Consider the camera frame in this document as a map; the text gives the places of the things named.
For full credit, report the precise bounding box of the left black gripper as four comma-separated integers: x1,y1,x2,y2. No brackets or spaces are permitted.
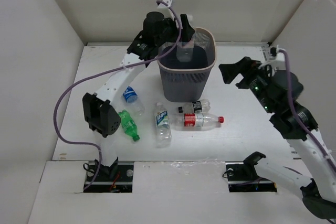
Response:
155,14,194,47

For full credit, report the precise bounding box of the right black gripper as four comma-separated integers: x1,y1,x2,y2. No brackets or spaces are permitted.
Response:
218,56,276,113

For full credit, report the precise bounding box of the black label plastic bottle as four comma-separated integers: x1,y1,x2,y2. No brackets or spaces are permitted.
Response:
177,99,211,113

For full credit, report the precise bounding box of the red label plastic bottle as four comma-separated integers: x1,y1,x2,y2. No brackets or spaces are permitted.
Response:
171,113,225,131

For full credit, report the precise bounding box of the blue label plastic bottle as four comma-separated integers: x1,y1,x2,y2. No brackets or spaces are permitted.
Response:
122,86,145,117

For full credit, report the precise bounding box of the green white label bottle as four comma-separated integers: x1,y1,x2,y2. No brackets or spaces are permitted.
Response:
155,102,172,148

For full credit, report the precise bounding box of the green plastic soda bottle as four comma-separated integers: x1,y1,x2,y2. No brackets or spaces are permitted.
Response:
118,110,140,142

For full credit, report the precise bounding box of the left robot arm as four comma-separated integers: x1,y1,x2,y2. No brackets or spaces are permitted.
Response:
82,12,195,138

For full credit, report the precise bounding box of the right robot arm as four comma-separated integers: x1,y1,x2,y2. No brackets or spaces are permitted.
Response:
219,57,335,222

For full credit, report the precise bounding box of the grey mesh waste bin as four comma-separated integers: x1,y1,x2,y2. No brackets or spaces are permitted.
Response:
158,27,217,102

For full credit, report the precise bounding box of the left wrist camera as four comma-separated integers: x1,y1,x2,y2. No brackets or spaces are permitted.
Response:
156,0,173,13

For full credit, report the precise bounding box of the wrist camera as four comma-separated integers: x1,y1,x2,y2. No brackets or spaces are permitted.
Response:
156,0,173,13
269,47,286,69

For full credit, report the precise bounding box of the aluminium rail right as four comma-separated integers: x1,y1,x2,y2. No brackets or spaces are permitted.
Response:
261,42,271,60

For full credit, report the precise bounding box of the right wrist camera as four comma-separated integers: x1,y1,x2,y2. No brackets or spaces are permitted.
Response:
269,47,286,69

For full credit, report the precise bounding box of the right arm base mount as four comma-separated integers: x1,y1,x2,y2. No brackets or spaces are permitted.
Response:
222,162,277,193

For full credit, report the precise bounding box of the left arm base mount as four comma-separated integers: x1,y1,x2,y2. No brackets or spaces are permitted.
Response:
83,160,134,193

